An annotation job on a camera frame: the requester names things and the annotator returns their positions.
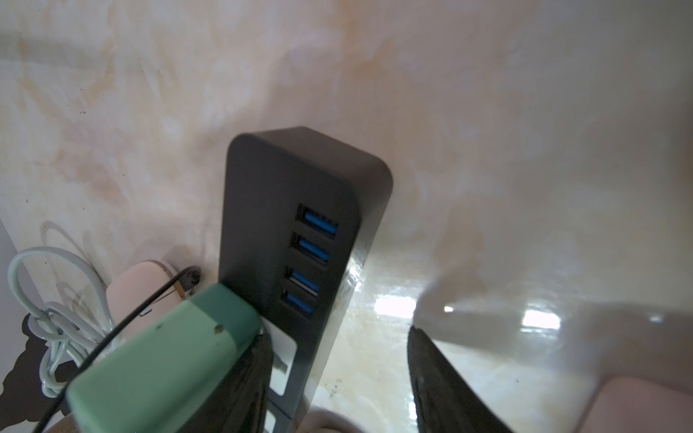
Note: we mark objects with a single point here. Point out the black power strip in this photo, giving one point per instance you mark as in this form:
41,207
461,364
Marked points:
301,210

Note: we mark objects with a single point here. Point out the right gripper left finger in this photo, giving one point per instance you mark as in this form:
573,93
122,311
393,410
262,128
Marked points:
239,403

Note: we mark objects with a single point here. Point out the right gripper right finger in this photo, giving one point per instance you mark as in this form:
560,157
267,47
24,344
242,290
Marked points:
443,400

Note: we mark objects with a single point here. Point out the green plug on black strip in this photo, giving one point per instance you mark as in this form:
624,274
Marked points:
157,380

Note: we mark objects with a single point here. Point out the pink power strip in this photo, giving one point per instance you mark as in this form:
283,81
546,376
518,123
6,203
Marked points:
627,404

